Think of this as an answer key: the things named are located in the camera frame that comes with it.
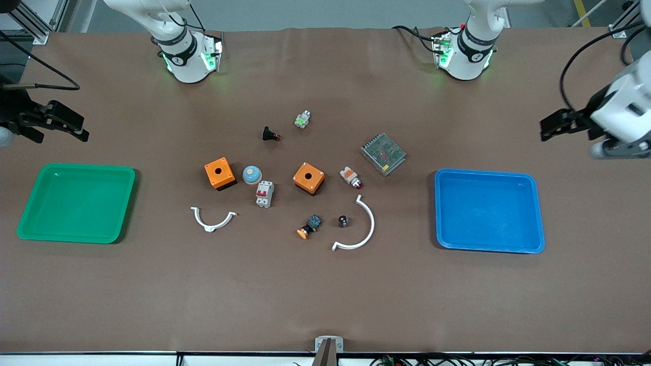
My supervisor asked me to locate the white red circuit breaker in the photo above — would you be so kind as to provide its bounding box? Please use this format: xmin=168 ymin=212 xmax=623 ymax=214
xmin=255 ymin=180 xmax=275 ymax=208

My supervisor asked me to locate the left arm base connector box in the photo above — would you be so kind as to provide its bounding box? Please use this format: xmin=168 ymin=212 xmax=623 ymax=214
xmin=432 ymin=32 xmax=454 ymax=69

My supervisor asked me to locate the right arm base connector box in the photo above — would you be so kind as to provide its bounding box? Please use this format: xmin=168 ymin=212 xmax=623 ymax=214
xmin=203 ymin=35 xmax=224 ymax=73

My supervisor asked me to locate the green plastic tray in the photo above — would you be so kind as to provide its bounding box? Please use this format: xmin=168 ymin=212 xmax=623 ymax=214
xmin=16 ymin=163 xmax=137 ymax=245

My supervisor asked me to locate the blue plastic tray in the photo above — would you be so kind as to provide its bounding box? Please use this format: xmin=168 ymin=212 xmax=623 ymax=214
xmin=434 ymin=168 xmax=546 ymax=254

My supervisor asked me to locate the orange button box black base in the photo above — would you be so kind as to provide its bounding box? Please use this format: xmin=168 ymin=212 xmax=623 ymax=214
xmin=204 ymin=157 xmax=238 ymax=191

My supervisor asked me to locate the metal mesh power supply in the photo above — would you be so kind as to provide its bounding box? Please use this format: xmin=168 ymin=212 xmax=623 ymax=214
xmin=360 ymin=133 xmax=407 ymax=177

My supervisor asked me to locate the small white curved clip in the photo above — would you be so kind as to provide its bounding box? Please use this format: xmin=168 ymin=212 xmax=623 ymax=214
xmin=190 ymin=206 xmax=238 ymax=233

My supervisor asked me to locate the brown table mat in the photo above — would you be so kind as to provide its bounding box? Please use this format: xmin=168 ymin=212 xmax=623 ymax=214
xmin=0 ymin=26 xmax=651 ymax=354

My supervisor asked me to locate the large white curved clip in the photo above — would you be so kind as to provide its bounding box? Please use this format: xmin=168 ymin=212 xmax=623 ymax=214
xmin=332 ymin=195 xmax=376 ymax=252

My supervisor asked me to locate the orange white indicator lamp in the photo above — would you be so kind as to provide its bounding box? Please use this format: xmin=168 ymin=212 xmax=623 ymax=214
xmin=339 ymin=166 xmax=364 ymax=190

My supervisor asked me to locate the orange push button blue block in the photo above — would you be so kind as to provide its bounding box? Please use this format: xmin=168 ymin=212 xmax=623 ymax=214
xmin=297 ymin=214 xmax=322 ymax=240

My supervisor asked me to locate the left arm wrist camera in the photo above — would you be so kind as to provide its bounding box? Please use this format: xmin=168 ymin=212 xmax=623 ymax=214
xmin=590 ymin=140 xmax=651 ymax=160

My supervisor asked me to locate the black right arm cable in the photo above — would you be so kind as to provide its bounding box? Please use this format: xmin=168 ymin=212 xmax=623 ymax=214
xmin=0 ymin=32 xmax=81 ymax=92

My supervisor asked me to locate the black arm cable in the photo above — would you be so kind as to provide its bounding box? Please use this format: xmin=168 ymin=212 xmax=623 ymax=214
xmin=558 ymin=23 xmax=651 ymax=112
xmin=0 ymin=32 xmax=81 ymax=92

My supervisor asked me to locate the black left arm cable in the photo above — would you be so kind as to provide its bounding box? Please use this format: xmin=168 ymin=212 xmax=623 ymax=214
xmin=558 ymin=23 xmax=651 ymax=112

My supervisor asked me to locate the black left base cable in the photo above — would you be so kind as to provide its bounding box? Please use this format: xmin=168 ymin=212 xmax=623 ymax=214
xmin=392 ymin=24 xmax=443 ymax=54

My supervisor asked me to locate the dark camera pole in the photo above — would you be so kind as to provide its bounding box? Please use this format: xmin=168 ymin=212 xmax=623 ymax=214
xmin=312 ymin=340 xmax=339 ymax=366

